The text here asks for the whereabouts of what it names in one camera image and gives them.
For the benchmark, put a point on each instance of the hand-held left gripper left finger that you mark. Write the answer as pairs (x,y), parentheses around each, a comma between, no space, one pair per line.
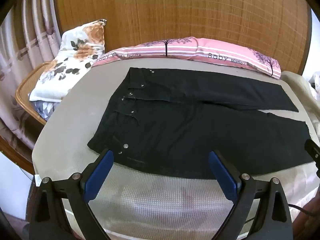
(98,172)

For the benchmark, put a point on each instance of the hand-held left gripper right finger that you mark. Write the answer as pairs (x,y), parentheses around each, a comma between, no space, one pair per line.
(223,175)

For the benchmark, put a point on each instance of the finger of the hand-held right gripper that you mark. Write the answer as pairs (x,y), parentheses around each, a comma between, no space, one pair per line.
(313,150)

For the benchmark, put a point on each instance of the black pants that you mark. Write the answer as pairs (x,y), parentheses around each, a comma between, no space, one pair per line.
(190,127)

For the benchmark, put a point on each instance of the grey bed mattress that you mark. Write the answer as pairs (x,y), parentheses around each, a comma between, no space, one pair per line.
(80,115)

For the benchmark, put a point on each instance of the white mesh blanket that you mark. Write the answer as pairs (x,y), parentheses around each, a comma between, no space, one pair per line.
(162,200)

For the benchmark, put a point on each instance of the blue grey patterned cushion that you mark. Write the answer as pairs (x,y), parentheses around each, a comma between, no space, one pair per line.
(45,108)

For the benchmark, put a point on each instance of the wicker chair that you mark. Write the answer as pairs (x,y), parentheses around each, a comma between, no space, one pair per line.
(26,87)

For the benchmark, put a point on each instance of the white floral pillow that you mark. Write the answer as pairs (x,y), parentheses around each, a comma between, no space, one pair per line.
(75,57)

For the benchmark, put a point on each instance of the pink striped pillow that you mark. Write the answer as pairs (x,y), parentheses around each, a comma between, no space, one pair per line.
(200,51)

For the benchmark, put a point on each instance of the patterned curtain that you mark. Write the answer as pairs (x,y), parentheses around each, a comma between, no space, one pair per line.
(22,55)

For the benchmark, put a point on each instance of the woven wooden headboard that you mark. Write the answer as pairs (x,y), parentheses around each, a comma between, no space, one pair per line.
(175,12)

